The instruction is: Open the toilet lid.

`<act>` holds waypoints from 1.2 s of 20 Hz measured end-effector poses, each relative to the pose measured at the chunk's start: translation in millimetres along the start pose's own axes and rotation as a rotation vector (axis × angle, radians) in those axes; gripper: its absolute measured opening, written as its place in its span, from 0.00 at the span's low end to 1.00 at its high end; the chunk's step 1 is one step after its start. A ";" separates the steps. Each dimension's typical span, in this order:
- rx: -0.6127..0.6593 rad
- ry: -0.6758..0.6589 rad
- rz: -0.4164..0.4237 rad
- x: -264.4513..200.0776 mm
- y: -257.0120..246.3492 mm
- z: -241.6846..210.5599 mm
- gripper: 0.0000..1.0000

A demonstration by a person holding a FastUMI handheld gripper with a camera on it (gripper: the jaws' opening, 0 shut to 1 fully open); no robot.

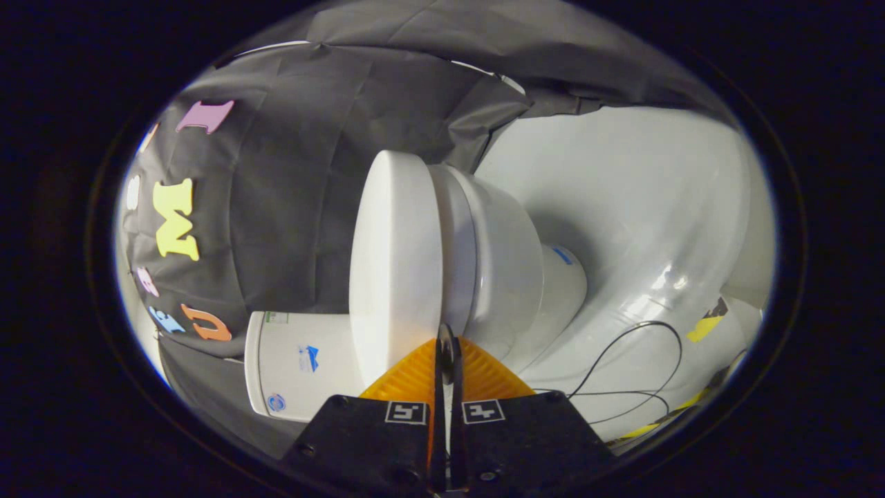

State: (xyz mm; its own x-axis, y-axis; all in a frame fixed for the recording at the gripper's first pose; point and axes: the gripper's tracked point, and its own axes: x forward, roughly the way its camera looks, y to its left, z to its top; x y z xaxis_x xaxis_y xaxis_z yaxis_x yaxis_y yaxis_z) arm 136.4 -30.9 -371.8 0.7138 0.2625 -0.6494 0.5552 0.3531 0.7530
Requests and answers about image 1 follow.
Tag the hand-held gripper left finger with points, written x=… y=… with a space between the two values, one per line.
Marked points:
x=366 y=443

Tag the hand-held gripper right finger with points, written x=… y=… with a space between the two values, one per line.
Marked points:
x=525 y=443

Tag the white toilet lid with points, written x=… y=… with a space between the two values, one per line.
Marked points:
x=394 y=263

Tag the yellow floor tape strip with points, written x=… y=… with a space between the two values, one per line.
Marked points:
x=664 y=415

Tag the yellow black floor tape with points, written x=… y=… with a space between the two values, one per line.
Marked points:
x=706 y=324

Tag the black backdrop cloth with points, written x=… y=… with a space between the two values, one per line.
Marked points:
x=290 y=173

